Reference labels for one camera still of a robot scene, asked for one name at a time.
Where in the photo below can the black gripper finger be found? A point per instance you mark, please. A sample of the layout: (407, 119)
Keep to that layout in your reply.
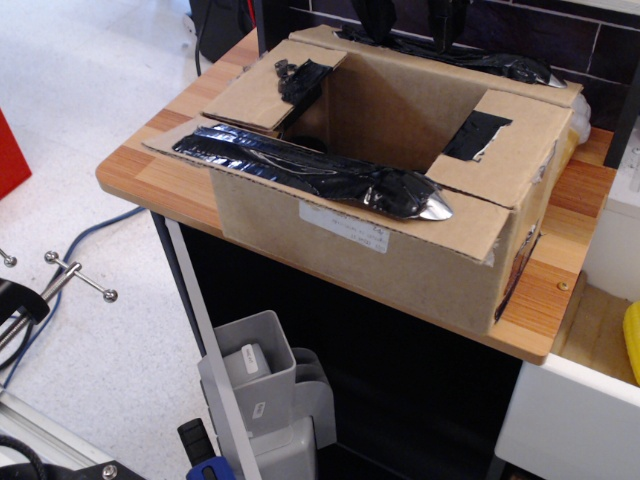
(378, 17)
(446, 21)

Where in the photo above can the taped brown cardboard box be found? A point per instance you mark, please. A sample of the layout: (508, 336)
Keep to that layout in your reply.
(494, 146)

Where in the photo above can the white plastic bag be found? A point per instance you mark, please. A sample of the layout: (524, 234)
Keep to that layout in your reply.
(581, 119)

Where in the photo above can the yellow object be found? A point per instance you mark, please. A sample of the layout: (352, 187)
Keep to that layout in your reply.
(631, 337)

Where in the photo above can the grey square bin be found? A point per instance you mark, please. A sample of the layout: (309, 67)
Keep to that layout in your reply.
(260, 367)

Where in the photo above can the red box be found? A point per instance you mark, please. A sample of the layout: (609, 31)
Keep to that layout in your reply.
(14, 169)

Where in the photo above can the white drawer unit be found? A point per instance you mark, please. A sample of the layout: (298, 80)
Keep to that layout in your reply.
(576, 416)

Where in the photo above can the grey plastic container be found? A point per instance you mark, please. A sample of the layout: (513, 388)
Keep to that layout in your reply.
(314, 427)

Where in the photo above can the metal bar clamp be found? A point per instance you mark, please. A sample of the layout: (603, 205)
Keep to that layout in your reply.
(24, 311)

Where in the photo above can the black device with cables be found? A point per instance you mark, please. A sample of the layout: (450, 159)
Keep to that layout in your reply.
(219, 25)

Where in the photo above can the blue handled tool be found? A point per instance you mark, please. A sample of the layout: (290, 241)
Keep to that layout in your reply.
(205, 464)

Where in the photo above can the aluminium frame rail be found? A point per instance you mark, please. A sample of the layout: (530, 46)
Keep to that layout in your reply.
(31, 442)

